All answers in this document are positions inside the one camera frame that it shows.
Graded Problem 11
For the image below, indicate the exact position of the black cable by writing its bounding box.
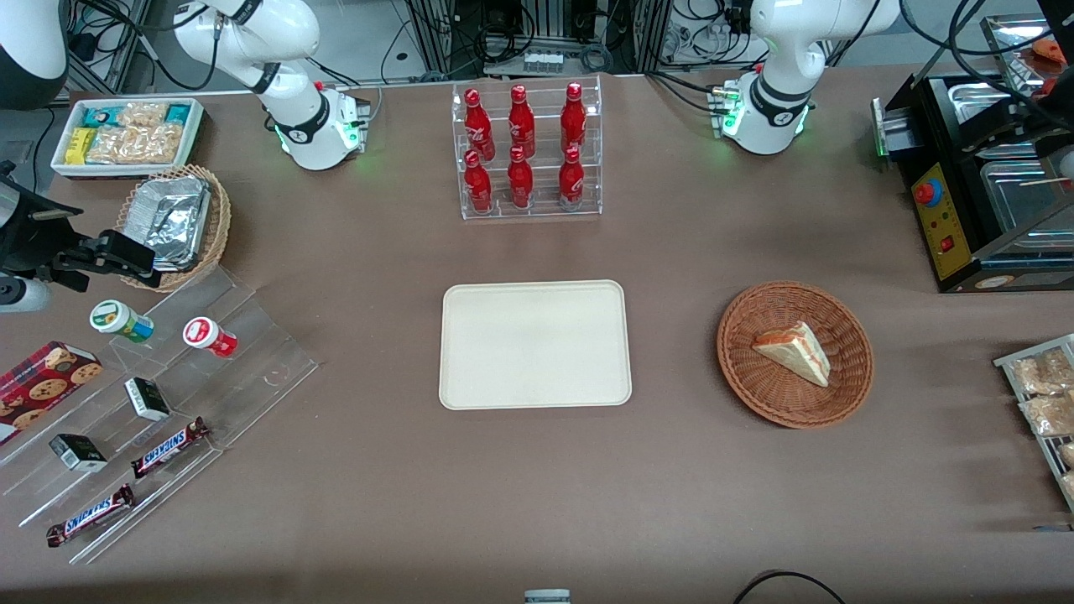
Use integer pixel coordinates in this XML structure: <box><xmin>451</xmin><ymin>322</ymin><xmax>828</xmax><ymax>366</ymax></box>
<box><xmin>732</xmin><ymin>570</ymin><xmax>849</xmax><ymax>604</ymax></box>

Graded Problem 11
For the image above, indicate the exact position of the large clear cracker bag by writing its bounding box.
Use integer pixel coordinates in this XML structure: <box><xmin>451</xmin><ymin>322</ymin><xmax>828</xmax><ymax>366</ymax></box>
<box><xmin>86</xmin><ymin>122</ymin><xmax>184</xmax><ymax>166</ymax></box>

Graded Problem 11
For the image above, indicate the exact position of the small clear cracker bag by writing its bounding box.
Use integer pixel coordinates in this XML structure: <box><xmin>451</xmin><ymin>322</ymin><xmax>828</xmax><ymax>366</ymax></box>
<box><xmin>117</xmin><ymin>102</ymin><xmax>169</xmax><ymax>129</ymax></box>

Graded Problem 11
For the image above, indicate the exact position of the small black box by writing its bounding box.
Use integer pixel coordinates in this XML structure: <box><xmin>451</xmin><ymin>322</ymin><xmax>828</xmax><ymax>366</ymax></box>
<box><xmin>49</xmin><ymin>433</ymin><xmax>109</xmax><ymax>473</ymax></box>
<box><xmin>124</xmin><ymin>377</ymin><xmax>172</xmax><ymax>423</ymax></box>

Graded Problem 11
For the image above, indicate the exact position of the Snickers bar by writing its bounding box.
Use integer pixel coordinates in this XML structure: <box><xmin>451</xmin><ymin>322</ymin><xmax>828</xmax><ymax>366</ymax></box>
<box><xmin>130</xmin><ymin>416</ymin><xmax>211</xmax><ymax>480</ymax></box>
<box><xmin>45</xmin><ymin>484</ymin><xmax>136</xmax><ymax>549</ymax></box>

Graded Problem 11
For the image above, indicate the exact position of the white snack bin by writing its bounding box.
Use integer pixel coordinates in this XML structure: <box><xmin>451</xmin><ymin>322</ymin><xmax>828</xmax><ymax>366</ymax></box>
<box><xmin>50</xmin><ymin>97</ymin><xmax>206</xmax><ymax>180</ymax></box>

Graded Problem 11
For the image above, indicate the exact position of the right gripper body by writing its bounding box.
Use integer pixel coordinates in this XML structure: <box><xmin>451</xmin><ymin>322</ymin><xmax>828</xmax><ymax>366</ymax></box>
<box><xmin>0</xmin><ymin>164</ymin><xmax>88</xmax><ymax>315</ymax></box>

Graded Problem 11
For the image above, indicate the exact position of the metal wire rack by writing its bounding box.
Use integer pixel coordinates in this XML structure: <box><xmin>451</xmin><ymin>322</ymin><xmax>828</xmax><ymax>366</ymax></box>
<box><xmin>993</xmin><ymin>333</ymin><xmax>1074</xmax><ymax>513</ymax></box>

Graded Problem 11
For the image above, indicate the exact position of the green lid cup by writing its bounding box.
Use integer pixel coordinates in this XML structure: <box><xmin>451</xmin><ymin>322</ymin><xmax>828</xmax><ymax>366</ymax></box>
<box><xmin>89</xmin><ymin>299</ymin><xmax>155</xmax><ymax>344</ymax></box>

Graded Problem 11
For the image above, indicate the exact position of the clear acrylic bottle rack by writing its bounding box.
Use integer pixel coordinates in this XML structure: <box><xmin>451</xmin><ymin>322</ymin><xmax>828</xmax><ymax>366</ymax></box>
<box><xmin>451</xmin><ymin>75</ymin><xmax>604</xmax><ymax>222</ymax></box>

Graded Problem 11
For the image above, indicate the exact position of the clear snack bag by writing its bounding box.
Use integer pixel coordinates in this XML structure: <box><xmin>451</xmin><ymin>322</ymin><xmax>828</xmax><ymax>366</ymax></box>
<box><xmin>1019</xmin><ymin>392</ymin><xmax>1074</xmax><ymax>438</ymax></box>
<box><xmin>1010</xmin><ymin>347</ymin><xmax>1074</xmax><ymax>396</ymax></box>

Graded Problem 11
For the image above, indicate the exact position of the red drink bottle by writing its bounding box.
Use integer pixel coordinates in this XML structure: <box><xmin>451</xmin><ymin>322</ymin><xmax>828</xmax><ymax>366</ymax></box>
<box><xmin>507</xmin><ymin>84</ymin><xmax>537</xmax><ymax>159</ymax></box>
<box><xmin>462</xmin><ymin>149</ymin><xmax>494</xmax><ymax>214</ymax></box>
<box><xmin>506</xmin><ymin>147</ymin><xmax>535</xmax><ymax>211</ymax></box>
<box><xmin>557</xmin><ymin>147</ymin><xmax>586</xmax><ymax>211</ymax></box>
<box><xmin>463</xmin><ymin>88</ymin><xmax>497</xmax><ymax>163</ymax></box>
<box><xmin>560</xmin><ymin>81</ymin><xmax>587</xmax><ymax>157</ymax></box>

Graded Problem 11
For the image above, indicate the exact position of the brown wicker basket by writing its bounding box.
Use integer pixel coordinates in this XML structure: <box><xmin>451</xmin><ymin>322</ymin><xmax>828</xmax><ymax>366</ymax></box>
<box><xmin>717</xmin><ymin>281</ymin><xmax>875</xmax><ymax>430</ymax></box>

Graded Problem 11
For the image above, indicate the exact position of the red lid cup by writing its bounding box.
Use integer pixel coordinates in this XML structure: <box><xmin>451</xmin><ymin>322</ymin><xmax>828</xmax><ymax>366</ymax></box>
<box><xmin>183</xmin><ymin>317</ymin><xmax>238</xmax><ymax>359</ymax></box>

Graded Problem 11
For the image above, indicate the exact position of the steel food pan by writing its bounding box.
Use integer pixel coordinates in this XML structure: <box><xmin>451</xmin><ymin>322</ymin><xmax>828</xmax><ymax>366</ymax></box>
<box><xmin>947</xmin><ymin>81</ymin><xmax>1045</xmax><ymax>158</ymax></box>
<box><xmin>979</xmin><ymin>159</ymin><xmax>1074</xmax><ymax>238</ymax></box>

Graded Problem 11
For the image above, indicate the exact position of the light wicker basket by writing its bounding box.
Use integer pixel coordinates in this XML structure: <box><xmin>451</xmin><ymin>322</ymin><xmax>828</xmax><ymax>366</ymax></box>
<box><xmin>116</xmin><ymin>164</ymin><xmax>232</xmax><ymax>294</ymax></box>

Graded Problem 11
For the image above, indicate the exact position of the beige plastic tray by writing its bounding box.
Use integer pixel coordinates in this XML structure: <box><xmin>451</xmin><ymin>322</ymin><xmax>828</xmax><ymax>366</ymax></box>
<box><xmin>439</xmin><ymin>279</ymin><xmax>633</xmax><ymax>411</ymax></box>

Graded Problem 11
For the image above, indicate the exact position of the red cookie box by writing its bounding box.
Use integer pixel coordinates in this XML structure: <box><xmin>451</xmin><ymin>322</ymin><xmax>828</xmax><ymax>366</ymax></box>
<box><xmin>0</xmin><ymin>341</ymin><xmax>104</xmax><ymax>446</ymax></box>

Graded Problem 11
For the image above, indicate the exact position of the clear acrylic stepped shelf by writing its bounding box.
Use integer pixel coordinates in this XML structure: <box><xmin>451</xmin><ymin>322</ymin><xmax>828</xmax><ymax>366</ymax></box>
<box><xmin>0</xmin><ymin>266</ymin><xmax>321</xmax><ymax>565</ymax></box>

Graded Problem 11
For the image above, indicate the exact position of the black food warmer machine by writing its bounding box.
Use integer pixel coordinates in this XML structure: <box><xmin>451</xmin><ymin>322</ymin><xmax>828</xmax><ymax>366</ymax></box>
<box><xmin>871</xmin><ymin>13</ymin><xmax>1074</xmax><ymax>294</ymax></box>

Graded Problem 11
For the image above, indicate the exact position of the triangular sandwich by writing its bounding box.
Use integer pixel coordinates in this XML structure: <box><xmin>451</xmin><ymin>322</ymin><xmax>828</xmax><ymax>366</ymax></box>
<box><xmin>752</xmin><ymin>321</ymin><xmax>832</xmax><ymax>388</ymax></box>

